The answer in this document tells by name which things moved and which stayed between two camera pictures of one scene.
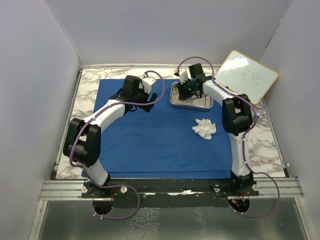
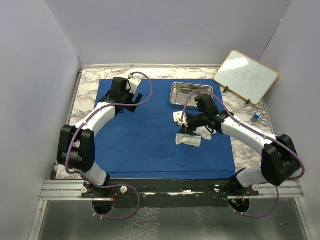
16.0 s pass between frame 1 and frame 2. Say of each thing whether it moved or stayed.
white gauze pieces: stayed
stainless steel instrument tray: stayed
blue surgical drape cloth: stayed
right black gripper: moved
